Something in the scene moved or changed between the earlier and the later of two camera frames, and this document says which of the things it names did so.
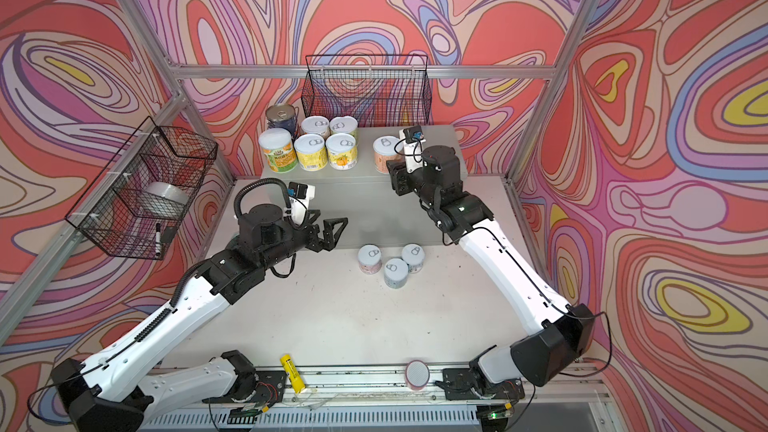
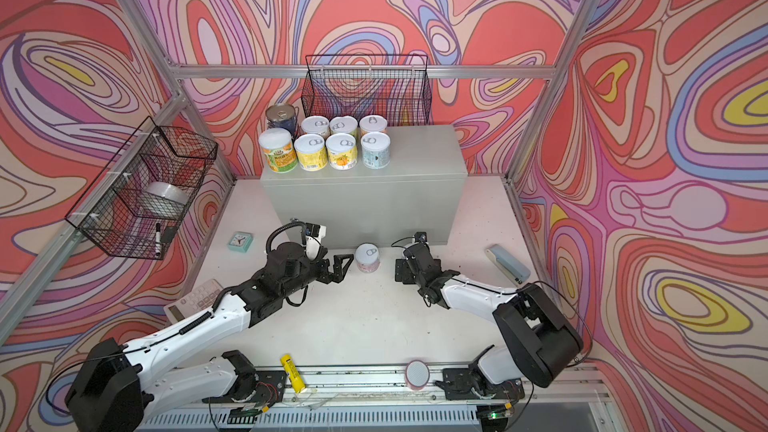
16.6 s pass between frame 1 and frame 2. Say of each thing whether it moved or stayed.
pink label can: stayed
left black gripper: moved
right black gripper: moved
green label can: stayed
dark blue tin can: stayed
